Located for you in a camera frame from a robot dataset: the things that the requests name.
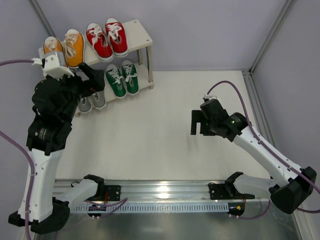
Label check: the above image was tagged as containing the left aluminium frame post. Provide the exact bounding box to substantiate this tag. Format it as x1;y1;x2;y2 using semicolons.
28;0;56;37

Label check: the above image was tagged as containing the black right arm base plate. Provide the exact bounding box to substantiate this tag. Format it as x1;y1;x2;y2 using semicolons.
208;182;232;200

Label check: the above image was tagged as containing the aluminium mounting rail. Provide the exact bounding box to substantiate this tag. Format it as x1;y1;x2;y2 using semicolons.
53;178;298;204

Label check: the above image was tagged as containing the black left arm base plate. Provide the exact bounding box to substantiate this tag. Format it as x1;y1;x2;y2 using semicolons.
102;185;121;202

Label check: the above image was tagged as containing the green canvas sneaker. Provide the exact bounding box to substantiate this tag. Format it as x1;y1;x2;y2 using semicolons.
121;59;139;95
105;64;127;99

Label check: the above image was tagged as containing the white wooden shoe shelf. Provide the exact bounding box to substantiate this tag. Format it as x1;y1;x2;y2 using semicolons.
33;19;154;117

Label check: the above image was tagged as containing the aluminium frame post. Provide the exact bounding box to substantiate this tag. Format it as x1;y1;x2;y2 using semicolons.
28;0;56;37
241;0;298;126

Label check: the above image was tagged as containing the red canvas sneaker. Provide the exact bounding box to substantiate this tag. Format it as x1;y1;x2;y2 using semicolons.
85;23;114;62
104;17;129;58

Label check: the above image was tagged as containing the orange canvas sneaker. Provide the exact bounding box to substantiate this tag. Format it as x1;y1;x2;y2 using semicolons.
43;36;68;67
63;28;86;69

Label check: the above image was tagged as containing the left controller board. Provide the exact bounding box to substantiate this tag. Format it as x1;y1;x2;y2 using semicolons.
88;204;107;220

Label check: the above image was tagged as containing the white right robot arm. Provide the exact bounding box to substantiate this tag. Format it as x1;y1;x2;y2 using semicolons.
190;98;317;214

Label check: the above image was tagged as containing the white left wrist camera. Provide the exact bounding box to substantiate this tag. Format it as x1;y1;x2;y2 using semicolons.
31;51;75;80

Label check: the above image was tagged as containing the right controller board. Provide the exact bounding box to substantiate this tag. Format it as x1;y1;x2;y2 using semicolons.
227;203;246;219

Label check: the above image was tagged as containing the grey canvas sneaker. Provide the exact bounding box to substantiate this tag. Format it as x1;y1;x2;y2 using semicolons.
78;97;92;114
92;90;106;110

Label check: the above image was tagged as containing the slotted grey cable duct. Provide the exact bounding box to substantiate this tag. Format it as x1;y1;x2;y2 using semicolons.
70;201;228;214

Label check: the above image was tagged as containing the right aluminium frame post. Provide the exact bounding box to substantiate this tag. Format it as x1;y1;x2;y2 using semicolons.
241;0;298;126

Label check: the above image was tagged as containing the controller board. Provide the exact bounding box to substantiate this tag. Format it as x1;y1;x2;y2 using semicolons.
88;204;107;220
227;203;246;219

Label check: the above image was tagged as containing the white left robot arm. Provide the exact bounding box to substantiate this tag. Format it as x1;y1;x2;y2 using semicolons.
8;63;105;235

